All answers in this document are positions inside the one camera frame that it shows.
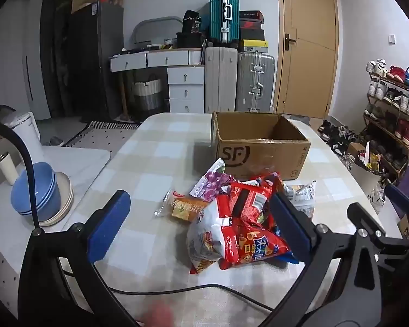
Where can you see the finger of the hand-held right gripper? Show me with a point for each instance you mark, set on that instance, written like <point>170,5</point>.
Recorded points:
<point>361,216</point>
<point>397,196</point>

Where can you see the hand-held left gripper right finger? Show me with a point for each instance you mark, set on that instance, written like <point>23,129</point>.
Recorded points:
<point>289,226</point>

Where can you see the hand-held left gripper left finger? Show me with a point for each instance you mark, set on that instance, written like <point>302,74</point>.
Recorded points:
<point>109,226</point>

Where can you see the clear cracker biscuit packet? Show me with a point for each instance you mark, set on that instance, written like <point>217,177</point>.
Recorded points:
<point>301,194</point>

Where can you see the large red snack packet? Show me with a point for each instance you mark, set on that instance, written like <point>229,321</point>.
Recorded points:
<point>252,245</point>

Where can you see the small red snack packet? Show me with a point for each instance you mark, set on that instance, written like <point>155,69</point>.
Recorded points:
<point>248,199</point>

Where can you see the brown cardboard box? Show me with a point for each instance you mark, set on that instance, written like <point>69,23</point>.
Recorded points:
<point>259,156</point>

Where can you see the orange cake packet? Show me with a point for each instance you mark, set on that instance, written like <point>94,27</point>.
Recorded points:
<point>185,208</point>

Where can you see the white puffed snack bag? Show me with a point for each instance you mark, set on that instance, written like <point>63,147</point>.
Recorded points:
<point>204,236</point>

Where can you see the beige plates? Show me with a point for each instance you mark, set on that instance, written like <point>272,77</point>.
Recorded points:
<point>66,201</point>

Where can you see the small cardboard box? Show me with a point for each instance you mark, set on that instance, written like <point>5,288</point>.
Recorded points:
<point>355,150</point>

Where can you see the wooden shoe rack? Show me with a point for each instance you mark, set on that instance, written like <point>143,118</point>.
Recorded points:
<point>393,133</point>

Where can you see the checked tablecloth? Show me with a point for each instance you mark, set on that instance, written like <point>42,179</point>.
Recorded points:
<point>150,163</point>

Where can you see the stacked blue bowls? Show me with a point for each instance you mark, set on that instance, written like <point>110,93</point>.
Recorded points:
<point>37,190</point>

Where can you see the pile of shoes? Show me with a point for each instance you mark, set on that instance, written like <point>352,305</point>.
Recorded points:
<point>337,139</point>

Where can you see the patterned rug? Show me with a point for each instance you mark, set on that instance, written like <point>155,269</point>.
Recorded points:
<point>102,133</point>

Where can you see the row of sneakers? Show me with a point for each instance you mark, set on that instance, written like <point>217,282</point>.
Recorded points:
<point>395,98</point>

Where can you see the grey door mat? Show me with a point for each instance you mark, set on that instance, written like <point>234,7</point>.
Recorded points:
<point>301,120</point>

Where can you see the white cylinder cup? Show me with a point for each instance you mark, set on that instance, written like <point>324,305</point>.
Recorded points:
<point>8,170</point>

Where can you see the white kettle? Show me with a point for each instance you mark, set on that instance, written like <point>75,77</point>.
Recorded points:
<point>25,136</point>

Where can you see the woven laundry basket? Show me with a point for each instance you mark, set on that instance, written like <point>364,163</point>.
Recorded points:
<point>146,93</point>

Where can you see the silver suitcase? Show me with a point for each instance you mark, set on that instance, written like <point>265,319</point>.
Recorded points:
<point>255,75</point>

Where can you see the white drawer cabinet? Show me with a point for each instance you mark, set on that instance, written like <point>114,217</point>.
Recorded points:
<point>185,90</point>

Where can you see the white suitcase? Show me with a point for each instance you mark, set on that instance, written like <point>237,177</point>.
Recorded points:
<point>221,78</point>

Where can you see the wooden door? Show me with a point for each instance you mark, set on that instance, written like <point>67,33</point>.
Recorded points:
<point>306,58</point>

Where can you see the black fridge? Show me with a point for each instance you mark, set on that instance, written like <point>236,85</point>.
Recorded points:
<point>95,61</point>

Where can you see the white desk with drawers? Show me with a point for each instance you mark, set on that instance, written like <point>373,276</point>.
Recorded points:
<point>156,59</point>

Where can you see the black tall cabinet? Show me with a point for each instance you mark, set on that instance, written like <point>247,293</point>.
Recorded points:
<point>54,51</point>

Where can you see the yellow black box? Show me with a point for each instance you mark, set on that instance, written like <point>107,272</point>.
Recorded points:
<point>254,46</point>

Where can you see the black shoe box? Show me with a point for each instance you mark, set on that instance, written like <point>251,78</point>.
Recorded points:
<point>252,34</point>

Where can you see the black storage box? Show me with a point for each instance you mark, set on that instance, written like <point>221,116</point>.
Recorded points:
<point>189,40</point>

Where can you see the grey oval tub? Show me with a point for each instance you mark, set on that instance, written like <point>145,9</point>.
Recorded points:
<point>153,24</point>

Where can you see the black printed bag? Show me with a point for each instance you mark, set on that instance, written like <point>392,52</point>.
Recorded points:
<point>192,22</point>

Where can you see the teal suitcase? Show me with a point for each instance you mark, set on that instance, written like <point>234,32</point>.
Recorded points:
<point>221,13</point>

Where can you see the white light switch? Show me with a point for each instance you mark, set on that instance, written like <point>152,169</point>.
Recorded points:
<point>392,38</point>

